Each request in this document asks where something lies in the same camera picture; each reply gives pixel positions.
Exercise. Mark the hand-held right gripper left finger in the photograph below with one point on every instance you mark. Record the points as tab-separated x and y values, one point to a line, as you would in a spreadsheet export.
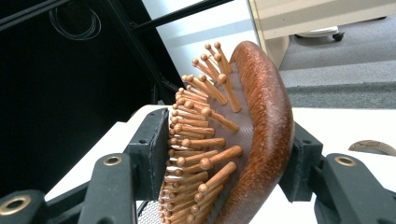
149	155

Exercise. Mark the office chair base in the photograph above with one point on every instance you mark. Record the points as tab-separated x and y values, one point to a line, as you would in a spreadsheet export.
323	32

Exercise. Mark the black mesh cup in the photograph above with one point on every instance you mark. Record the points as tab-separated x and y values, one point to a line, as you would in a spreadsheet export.
151	214

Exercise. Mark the small brown round piece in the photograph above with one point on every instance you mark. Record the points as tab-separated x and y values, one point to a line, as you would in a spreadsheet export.
372	146

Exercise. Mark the black horizontal frame bar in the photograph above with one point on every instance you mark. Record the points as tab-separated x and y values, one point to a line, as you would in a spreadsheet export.
180	13

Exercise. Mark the black metal stand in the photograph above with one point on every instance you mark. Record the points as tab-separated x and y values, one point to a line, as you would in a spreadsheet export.
140	46

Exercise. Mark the white cabinet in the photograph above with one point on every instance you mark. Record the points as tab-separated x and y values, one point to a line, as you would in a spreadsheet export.
199	34

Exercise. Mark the black curtain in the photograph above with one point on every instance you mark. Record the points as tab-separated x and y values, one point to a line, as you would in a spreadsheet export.
62	102

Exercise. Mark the brown wooden hairbrush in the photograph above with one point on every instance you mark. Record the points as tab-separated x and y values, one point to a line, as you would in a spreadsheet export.
267	124

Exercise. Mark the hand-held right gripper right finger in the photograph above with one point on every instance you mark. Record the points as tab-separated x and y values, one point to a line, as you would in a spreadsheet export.
303	158

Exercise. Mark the light wooden desk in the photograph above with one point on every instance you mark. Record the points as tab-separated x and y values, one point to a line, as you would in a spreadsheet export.
311	12

